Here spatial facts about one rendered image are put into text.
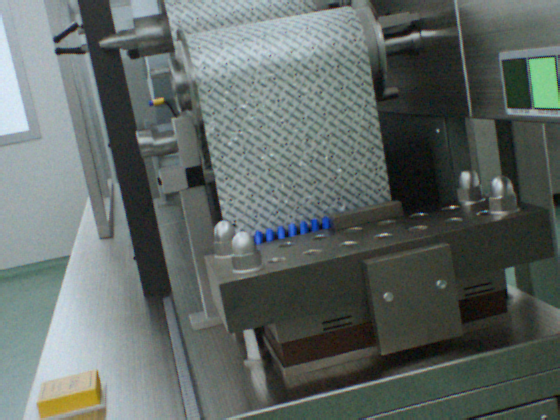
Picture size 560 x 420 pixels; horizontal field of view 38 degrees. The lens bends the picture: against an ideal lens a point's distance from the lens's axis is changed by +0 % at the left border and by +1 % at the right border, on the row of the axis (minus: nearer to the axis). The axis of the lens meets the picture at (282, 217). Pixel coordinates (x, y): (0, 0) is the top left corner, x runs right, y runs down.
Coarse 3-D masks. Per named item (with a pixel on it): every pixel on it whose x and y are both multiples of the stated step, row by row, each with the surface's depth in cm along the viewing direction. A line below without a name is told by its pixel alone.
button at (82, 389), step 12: (84, 372) 102; (96, 372) 101; (48, 384) 100; (60, 384) 99; (72, 384) 98; (84, 384) 97; (96, 384) 97; (48, 396) 96; (60, 396) 95; (72, 396) 95; (84, 396) 96; (96, 396) 96; (48, 408) 95; (60, 408) 95; (72, 408) 96
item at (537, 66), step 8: (536, 64) 84; (544, 64) 82; (552, 64) 81; (536, 72) 84; (544, 72) 83; (552, 72) 81; (536, 80) 84; (544, 80) 83; (552, 80) 81; (536, 88) 85; (544, 88) 83; (552, 88) 82; (536, 96) 85; (544, 96) 84; (552, 96) 82; (536, 104) 86; (544, 104) 84; (552, 104) 82
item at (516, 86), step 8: (504, 64) 91; (512, 64) 89; (520, 64) 87; (504, 72) 91; (512, 72) 89; (520, 72) 87; (512, 80) 90; (520, 80) 88; (512, 88) 90; (520, 88) 88; (512, 96) 90; (520, 96) 89; (528, 96) 87; (512, 104) 91; (520, 104) 89; (528, 104) 87
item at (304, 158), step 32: (320, 96) 109; (352, 96) 110; (224, 128) 107; (256, 128) 108; (288, 128) 109; (320, 128) 110; (352, 128) 111; (224, 160) 108; (256, 160) 109; (288, 160) 110; (320, 160) 110; (352, 160) 111; (384, 160) 112; (224, 192) 109; (256, 192) 109; (288, 192) 110; (320, 192) 111; (352, 192) 112; (384, 192) 113; (256, 224) 110; (288, 224) 111; (320, 224) 112
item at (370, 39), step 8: (360, 16) 111; (368, 24) 110; (368, 32) 110; (368, 40) 110; (368, 48) 110; (376, 48) 110; (184, 56) 107; (376, 56) 110; (184, 64) 108; (376, 64) 111; (376, 72) 112; (376, 80) 113; (192, 88) 106; (192, 96) 107; (192, 104) 109; (192, 112) 112
